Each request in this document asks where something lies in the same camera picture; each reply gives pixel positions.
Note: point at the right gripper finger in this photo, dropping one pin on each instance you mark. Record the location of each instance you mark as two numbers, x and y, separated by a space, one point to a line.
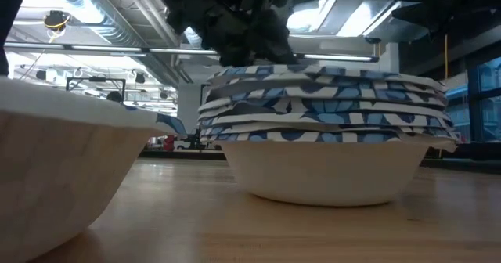
238 49
276 40

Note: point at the blue patterned paper bowl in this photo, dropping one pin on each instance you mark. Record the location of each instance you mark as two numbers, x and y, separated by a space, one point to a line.
297 81
329 106
332 118
332 70
325 173
274 128
58 169
348 92

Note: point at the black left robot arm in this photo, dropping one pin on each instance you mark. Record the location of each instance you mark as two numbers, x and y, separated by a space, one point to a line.
11 20

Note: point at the black background robot arm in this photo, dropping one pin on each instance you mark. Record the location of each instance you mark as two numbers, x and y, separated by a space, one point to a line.
114 97

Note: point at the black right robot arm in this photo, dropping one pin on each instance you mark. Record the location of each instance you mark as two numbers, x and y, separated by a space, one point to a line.
450 16

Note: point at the long ceiling light tube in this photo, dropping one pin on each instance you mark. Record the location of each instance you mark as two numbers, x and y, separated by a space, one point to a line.
176 51

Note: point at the short ceiling light tube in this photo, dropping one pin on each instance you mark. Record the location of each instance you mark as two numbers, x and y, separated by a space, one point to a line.
336 57

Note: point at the red background object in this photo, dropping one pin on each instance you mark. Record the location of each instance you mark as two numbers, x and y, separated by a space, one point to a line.
169 142

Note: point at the silver rectangular ceiling duct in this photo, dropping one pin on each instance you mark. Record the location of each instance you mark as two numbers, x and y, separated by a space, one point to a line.
352 4

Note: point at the silver spiral ceiling duct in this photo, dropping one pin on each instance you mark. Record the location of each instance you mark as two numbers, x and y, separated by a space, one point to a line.
117 32

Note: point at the dark ceiling dome camera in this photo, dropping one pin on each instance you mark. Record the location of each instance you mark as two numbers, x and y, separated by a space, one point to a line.
372 40

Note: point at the black window frame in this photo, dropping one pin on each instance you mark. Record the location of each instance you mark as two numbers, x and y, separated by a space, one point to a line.
472 98

